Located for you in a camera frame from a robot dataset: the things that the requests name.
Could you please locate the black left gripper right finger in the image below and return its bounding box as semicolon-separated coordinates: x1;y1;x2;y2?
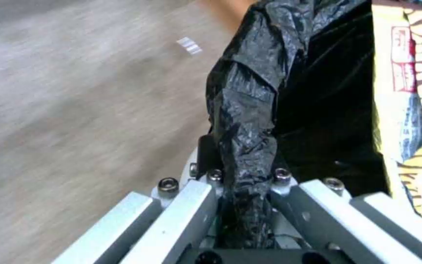
269;168;422;264

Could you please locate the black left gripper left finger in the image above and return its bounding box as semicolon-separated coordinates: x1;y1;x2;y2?
51;135;223;264

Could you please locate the black plastic trash bag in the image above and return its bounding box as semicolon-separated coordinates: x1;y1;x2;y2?
204;0;391;249

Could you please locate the yellow printed snack packet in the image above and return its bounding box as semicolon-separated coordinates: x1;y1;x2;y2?
371;0;422;219

